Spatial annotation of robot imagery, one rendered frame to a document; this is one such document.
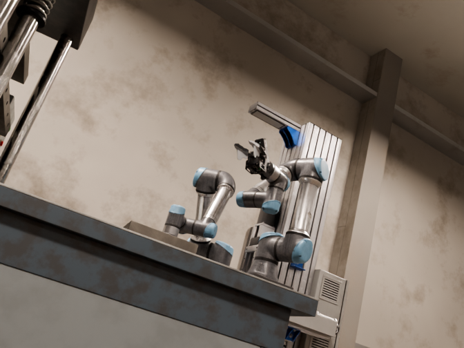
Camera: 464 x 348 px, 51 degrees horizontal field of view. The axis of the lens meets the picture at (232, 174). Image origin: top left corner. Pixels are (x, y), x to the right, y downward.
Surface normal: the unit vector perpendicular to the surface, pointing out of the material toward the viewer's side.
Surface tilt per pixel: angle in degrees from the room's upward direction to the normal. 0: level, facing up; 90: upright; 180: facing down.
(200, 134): 90
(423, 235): 90
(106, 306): 90
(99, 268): 90
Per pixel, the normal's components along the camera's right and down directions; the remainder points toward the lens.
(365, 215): 0.48, -0.21
